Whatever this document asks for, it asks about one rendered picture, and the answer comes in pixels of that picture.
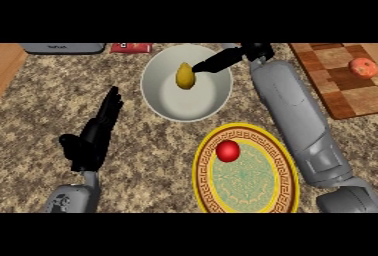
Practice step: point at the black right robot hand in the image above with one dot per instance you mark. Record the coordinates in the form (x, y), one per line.
(223, 58)

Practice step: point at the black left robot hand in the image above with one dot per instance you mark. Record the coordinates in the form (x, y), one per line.
(96, 133)

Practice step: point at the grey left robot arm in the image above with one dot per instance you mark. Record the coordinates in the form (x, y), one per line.
(74, 196)

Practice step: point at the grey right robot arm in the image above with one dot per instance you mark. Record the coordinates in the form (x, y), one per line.
(300, 120)

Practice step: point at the white bowl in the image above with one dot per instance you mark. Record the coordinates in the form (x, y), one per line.
(189, 96)

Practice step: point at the yellow patterned plate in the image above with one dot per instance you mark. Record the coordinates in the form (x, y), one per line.
(245, 173)

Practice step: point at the red snack packet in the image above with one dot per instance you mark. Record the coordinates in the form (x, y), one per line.
(130, 48)

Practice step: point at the wooden checkered cutting board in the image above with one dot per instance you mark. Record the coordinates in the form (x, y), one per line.
(340, 76)

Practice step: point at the grey appliance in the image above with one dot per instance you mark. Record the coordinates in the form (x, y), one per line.
(61, 48)

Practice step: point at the red apple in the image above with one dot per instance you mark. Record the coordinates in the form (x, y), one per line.
(227, 151)

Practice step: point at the pale wooden panel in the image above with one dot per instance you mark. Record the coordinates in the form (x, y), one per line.
(9, 63)

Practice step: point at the orange peach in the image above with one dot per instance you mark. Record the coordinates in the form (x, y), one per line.
(363, 67)

